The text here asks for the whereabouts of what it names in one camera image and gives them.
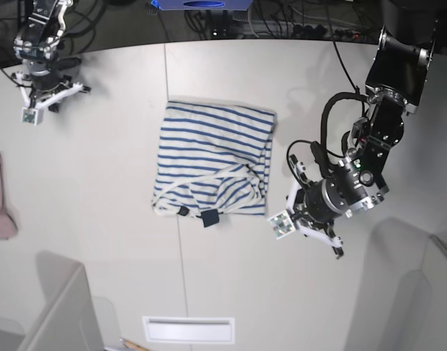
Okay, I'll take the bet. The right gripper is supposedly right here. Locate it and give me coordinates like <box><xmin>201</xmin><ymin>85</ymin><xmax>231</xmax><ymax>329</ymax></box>
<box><xmin>23</xmin><ymin>58</ymin><xmax>68</xmax><ymax>113</ymax></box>

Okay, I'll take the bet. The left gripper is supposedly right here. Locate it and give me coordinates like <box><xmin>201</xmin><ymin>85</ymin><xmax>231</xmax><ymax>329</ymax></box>
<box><xmin>299</xmin><ymin>171</ymin><xmax>388</xmax><ymax>260</ymax></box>

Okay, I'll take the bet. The blue white striped T-shirt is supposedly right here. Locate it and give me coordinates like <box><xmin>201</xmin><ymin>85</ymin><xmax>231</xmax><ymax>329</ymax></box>
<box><xmin>151</xmin><ymin>100</ymin><xmax>277</xmax><ymax>226</ymax></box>

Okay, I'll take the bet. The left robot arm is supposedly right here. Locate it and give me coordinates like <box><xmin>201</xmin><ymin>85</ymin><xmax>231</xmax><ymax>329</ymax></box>
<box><xmin>286</xmin><ymin>1</ymin><xmax>447</xmax><ymax>258</ymax></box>

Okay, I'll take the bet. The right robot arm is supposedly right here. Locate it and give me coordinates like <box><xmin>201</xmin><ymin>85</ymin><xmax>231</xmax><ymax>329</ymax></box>
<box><xmin>13</xmin><ymin>1</ymin><xmax>74</xmax><ymax>114</ymax></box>

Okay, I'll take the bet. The grey bin right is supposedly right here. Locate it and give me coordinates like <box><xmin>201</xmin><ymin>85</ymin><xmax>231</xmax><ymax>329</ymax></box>
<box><xmin>344</xmin><ymin>219</ymin><xmax>447</xmax><ymax>350</ymax></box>

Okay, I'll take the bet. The grey bin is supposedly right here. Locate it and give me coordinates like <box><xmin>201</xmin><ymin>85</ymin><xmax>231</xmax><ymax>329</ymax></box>
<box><xmin>0</xmin><ymin>252</ymin><xmax>104</xmax><ymax>350</ymax></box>
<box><xmin>344</xmin><ymin>219</ymin><xmax>447</xmax><ymax>350</ymax></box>

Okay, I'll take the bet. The blue box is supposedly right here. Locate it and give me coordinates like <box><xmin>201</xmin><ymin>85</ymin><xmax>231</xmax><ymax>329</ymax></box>
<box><xmin>151</xmin><ymin>0</ymin><xmax>253</xmax><ymax>11</ymax></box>

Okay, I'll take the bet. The white rectangular tray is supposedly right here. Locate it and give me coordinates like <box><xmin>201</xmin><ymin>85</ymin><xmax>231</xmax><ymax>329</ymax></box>
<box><xmin>142</xmin><ymin>316</ymin><xmax>236</xmax><ymax>344</ymax></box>

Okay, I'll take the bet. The grey bin left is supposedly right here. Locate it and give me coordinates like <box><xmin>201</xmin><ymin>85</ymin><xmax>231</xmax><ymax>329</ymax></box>
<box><xmin>0</xmin><ymin>252</ymin><xmax>104</xmax><ymax>350</ymax></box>

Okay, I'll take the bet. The wooden pencil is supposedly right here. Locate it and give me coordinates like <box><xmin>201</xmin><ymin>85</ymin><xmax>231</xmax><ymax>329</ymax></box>
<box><xmin>120</xmin><ymin>338</ymin><xmax>149</xmax><ymax>351</ymax></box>

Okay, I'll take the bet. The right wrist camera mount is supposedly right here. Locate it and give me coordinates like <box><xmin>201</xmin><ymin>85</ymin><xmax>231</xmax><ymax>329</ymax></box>
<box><xmin>10</xmin><ymin>72</ymin><xmax>91</xmax><ymax>126</ymax></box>

